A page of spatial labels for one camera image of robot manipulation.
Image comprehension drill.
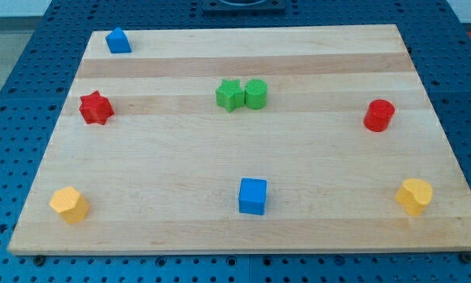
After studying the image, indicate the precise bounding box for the yellow heart block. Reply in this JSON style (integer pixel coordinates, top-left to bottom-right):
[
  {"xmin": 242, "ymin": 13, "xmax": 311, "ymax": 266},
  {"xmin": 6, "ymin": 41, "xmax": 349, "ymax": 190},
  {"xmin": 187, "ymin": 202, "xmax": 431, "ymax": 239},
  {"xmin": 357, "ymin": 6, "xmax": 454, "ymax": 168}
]
[{"xmin": 396, "ymin": 178, "xmax": 433, "ymax": 216}]

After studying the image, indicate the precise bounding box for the green star block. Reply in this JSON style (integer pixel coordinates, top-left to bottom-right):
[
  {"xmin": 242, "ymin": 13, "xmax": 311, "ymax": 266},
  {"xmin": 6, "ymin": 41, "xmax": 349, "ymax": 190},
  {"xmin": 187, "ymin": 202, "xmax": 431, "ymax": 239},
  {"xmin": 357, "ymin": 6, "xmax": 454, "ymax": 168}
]
[{"xmin": 215, "ymin": 79, "xmax": 245, "ymax": 112}]

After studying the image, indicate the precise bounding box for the green cylinder block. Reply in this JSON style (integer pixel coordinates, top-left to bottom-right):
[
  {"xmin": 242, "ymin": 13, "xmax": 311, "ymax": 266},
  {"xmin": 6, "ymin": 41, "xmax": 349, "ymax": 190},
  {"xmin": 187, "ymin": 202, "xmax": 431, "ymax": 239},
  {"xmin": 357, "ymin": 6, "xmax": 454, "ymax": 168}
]
[{"xmin": 245, "ymin": 79, "xmax": 267, "ymax": 109}]

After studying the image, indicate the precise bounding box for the blue cube block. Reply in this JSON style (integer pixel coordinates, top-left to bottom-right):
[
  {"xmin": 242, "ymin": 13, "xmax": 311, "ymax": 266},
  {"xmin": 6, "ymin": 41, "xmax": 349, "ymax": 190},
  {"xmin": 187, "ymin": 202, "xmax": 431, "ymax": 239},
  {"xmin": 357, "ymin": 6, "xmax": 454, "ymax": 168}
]
[{"xmin": 238, "ymin": 178, "xmax": 267, "ymax": 215}]

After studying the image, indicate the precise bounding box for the wooden board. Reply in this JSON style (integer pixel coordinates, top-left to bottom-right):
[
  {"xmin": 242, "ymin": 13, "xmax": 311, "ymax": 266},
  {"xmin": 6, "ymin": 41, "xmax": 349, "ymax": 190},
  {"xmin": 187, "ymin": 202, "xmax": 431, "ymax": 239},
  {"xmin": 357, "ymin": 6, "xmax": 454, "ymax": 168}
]
[{"xmin": 8, "ymin": 24, "xmax": 471, "ymax": 255}]

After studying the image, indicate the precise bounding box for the red star block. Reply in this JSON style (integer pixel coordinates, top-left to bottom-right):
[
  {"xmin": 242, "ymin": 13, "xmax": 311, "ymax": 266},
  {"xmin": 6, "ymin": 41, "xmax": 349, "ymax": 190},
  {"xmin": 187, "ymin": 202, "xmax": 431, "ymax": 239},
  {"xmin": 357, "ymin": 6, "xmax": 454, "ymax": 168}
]
[{"xmin": 79, "ymin": 90, "xmax": 114, "ymax": 125}]

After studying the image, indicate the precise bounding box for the red cylinder block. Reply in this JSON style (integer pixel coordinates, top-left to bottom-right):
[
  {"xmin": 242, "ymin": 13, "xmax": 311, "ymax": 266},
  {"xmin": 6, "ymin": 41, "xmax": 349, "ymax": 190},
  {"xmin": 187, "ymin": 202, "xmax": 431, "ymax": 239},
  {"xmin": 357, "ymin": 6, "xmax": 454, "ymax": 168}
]
[{"xmin": 363, "ymin": 99, "xmax": 396, "ymax": 132}]

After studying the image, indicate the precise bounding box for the blue triangular block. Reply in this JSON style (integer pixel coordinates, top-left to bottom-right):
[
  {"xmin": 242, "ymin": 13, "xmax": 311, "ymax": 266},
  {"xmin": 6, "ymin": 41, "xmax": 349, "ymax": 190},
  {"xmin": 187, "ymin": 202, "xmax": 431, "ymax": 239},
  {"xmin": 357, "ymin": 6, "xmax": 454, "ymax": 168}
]
[{"xmin": 105, "ymin": 27, "xmax": 132, "ymax": 53}]

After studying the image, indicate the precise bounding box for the yellow hexagon block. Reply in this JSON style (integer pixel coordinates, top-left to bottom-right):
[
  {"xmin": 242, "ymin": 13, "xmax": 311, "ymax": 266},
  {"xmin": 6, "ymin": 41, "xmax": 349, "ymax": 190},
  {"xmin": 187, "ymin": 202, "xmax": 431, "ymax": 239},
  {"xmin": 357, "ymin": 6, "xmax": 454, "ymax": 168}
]
[{"xmin": 49, "ymin": 186, "xmax": 90, "ymax": 225}]

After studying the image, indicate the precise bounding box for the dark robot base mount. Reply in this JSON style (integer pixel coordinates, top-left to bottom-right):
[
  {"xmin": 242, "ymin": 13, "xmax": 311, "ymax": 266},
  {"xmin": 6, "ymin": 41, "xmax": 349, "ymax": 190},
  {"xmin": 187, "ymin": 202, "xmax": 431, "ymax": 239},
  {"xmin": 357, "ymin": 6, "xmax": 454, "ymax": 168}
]
[{"xmin": 201, "ymin": 0, "xmax": 287, "ymax": 14}]

